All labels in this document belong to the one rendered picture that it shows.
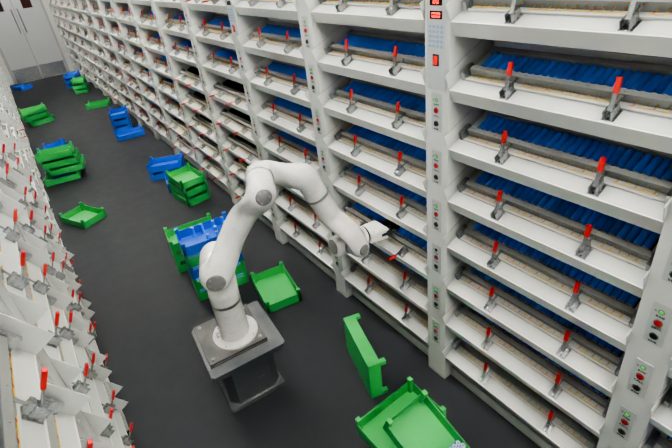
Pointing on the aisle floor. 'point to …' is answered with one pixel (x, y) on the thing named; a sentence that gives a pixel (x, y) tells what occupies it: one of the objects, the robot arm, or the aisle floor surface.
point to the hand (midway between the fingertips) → (390, 224)
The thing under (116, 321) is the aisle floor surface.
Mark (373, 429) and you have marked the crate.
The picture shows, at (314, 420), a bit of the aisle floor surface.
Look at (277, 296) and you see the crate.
